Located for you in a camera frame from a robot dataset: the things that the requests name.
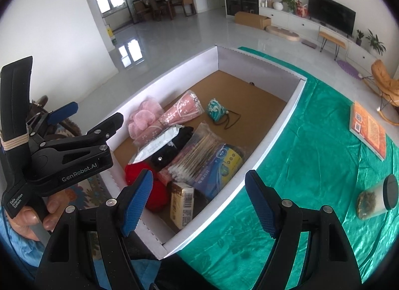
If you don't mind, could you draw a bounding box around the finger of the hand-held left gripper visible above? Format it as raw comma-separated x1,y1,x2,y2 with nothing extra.
40,112,124,150
29,101,78,136

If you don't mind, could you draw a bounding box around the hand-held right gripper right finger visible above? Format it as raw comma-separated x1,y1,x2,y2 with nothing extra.
245,170,364,290

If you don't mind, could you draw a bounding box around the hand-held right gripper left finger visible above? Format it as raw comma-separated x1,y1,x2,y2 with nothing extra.
35,168,155,290

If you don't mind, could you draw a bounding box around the red yarn ball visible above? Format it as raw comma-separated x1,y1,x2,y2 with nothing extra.
125,162,170,211

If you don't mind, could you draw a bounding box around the pink bath pouf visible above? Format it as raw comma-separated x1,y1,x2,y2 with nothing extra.
128,101,164,138

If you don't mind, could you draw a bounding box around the small beige box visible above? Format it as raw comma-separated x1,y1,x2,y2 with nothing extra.
170,182,195,231

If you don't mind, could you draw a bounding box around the white printed pouch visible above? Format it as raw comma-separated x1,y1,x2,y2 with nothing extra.
128,124,186,164

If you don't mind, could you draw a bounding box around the yellow blue Keweidi packet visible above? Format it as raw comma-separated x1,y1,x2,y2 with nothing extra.
173,144,245,199

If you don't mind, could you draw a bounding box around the black fabric pouch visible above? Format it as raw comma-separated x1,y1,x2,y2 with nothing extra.
150,126,195,172

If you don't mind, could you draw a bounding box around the cotton swab packet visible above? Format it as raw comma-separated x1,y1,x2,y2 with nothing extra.
157,123,225,183

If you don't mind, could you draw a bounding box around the pink floral cloth bundle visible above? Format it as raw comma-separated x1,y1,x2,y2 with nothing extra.
134,90,204,149

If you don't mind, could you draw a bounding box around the teal patterned sachet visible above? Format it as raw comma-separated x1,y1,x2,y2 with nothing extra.
207,98,243,130

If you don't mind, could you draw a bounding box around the white cardboard box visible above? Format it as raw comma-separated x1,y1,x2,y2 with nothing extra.
100,45,307,261

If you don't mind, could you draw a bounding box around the person's left hand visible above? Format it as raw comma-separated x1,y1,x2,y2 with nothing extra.
6,193,67,242

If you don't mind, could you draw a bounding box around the person's blue quilted clothing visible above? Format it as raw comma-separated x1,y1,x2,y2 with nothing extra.
0,212,163,290

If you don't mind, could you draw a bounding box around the clear jar black lid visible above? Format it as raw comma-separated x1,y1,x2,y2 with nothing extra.
356,174,399,220

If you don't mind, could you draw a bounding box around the orange book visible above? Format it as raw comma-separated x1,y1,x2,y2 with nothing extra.
349,101,387,162

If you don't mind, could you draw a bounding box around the purple round floor mat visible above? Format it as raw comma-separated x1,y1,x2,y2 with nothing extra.
337,60,362,79

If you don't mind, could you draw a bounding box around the beige oval floor cushion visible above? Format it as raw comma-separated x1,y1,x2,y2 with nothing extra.
266,26,300,42

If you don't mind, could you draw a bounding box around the orange lounge chair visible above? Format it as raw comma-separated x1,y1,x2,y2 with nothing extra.
362,59,399,125

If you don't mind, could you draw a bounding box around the brown cardboard carton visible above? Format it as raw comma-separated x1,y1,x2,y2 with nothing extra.
234,11,272,30

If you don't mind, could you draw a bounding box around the small wooden bench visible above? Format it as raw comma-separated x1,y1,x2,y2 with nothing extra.
318,31,347,60

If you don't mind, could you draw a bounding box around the large potted plant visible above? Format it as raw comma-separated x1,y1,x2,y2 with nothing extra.
365,29,386,54

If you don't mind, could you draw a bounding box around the black television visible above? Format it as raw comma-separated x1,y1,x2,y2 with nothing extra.
308,0,356,38

